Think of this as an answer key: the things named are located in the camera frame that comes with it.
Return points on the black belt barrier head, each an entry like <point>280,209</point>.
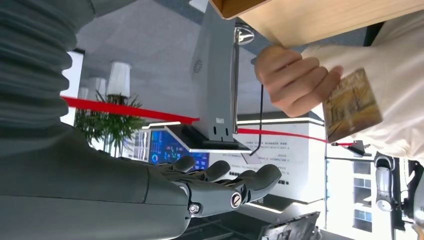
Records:
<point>357,148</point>

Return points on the red barrier belt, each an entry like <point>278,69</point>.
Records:
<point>132,111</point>

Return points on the dark grey flat device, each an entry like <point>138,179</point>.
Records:
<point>291,228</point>

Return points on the blue display screen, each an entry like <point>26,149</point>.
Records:
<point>165,149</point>

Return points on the green plant in white pot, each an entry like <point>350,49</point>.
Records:
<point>119,79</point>
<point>96,87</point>

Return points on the white info panel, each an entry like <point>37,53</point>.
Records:
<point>137,145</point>

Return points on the person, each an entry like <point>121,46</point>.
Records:
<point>397,99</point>

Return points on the grey background machine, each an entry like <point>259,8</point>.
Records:
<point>384,185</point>

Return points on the grey kiosk stand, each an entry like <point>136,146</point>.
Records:
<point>212,82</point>

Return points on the white counter with text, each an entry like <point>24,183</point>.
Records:
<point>291,159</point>

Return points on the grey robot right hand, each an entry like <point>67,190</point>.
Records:
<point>82,185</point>

